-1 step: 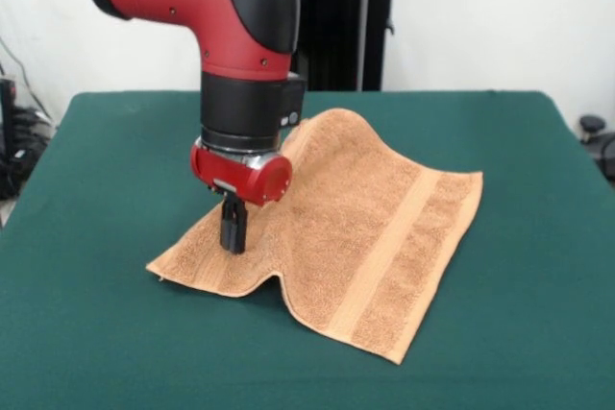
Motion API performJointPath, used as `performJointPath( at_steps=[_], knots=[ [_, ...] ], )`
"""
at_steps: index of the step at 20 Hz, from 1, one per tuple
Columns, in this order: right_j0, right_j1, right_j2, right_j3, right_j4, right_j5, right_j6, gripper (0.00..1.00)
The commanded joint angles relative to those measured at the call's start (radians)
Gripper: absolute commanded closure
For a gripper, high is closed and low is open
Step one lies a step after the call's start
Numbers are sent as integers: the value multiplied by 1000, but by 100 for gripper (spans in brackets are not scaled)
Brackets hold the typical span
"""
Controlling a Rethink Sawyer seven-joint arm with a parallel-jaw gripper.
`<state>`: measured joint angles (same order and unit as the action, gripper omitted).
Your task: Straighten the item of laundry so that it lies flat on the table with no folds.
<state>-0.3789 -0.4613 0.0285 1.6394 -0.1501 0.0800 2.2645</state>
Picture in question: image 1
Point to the tan terry towel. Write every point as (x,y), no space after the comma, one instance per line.
(360,237)

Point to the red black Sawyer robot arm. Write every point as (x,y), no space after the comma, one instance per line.
(202,11)

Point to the black computer case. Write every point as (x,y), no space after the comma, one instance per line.
(7,117)

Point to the dark green table cloth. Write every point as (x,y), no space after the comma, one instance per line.
(96,333)

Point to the black equipment pile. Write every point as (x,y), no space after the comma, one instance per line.
(24,160)

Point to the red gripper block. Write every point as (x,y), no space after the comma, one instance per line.
(240,177)

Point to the grey pedestal leg with caster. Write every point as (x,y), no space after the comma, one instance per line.
(606,146)

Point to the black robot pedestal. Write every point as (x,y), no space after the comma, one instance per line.
(346,31)

